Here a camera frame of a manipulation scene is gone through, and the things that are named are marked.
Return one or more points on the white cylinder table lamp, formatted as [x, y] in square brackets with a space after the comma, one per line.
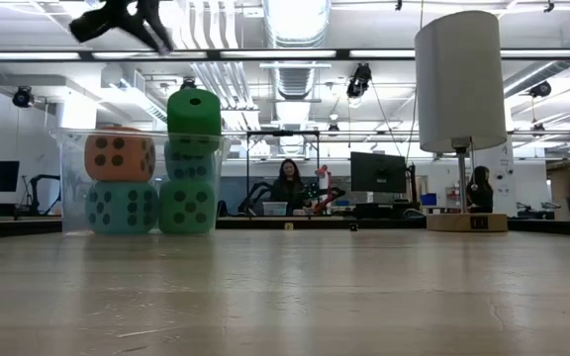
[458, 79]

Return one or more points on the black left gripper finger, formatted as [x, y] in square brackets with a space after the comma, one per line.
[159, 27]
[144, 37]

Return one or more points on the small black die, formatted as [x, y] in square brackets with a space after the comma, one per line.
[353, 227]

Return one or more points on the clear plastic container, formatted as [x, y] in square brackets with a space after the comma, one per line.
[275, 208]

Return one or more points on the large green foam die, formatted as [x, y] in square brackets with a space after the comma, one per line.
[195, 118]
[187, 217]

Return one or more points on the red desk lamp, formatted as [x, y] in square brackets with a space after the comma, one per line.
[322, 171]

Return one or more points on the black background rig frame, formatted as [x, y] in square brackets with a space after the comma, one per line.
[248, 173]

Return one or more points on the black overhead light bar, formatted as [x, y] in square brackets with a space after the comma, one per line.
[290, 54]

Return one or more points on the black ceiling camera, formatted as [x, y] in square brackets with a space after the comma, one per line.
[359, 79]
[23, 96]
[188, 84]
[541, 89]

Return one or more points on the large teal foam die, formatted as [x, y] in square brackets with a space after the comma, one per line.
[117, 222]
[191, 170]

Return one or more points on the clear plastic box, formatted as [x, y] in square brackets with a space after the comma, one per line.
[67, 173]

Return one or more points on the large orange foam die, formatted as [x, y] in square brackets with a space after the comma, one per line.
[117, 170]

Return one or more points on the black background robot arm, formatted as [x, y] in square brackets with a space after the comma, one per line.
[255, 193]
[35, 190]

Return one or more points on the small blue box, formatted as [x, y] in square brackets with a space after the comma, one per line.
[428, 199]

